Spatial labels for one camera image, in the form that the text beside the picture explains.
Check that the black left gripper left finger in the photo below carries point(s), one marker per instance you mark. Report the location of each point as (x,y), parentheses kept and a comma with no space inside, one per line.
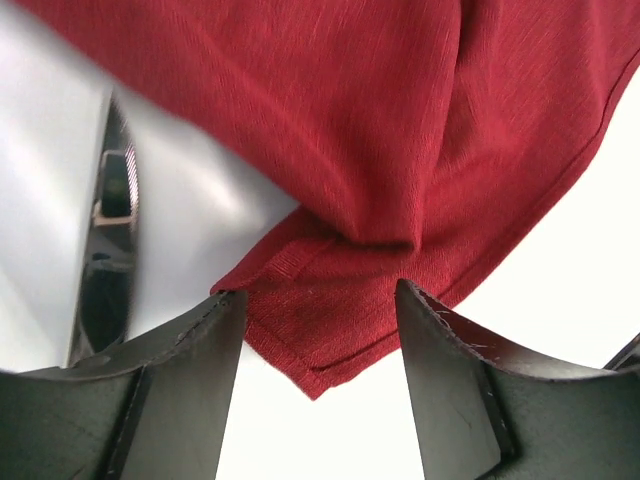
(154,407)

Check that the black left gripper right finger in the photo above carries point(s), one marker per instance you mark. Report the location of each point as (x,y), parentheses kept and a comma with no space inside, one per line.
(486,407)

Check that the red cloth napkin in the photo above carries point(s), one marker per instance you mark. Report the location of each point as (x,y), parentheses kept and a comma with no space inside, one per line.
(421,139)

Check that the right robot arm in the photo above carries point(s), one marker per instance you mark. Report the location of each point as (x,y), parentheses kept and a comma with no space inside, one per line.
(107,282)

